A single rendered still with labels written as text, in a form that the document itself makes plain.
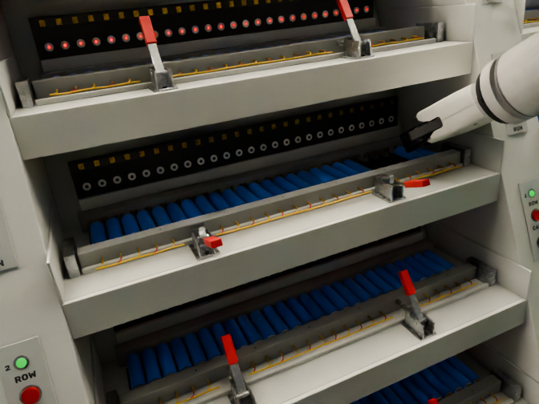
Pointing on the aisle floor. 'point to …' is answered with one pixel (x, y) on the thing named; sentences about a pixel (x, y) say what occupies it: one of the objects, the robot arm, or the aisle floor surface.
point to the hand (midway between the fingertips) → (421, 136)
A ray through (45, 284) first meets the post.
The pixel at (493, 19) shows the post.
